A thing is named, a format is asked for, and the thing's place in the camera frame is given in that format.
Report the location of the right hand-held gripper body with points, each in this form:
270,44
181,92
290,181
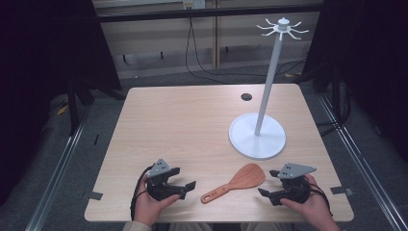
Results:
293,189

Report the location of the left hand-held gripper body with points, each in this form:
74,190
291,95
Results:
158,183

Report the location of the wooden rice paddle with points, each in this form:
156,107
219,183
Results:
247,177

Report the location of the person's left hand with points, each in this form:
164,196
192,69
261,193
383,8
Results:
148,206

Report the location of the person's right hand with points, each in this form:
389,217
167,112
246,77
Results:
316,208

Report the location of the white hook stand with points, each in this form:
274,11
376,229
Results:
256,141

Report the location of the grey tape piece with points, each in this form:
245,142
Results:
341,191
95,195

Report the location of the black metal stand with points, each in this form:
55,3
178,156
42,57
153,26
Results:
73,109

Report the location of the black curtain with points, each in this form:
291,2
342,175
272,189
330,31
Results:
38,64
372,57

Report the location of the black horizontal bar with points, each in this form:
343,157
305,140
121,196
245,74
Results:
205,12

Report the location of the aluminium floor rail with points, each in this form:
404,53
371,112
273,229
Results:
362,166
54,183

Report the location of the wooden wall post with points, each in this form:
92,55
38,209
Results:
216,35

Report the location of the wall power socket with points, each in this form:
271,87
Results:
194,4

